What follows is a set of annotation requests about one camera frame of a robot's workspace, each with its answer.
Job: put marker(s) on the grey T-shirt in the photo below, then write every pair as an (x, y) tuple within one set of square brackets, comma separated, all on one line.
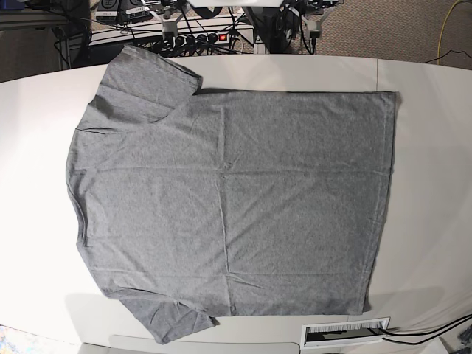
[(194, 205)]

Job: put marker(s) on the white power strip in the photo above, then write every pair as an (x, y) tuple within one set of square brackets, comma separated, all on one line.
[(212, 40)]

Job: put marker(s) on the white overhead camera mount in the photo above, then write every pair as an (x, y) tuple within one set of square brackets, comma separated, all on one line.
[(238, 3)]

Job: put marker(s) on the table cable grommet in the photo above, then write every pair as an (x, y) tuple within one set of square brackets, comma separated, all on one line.
[(342, 334)]

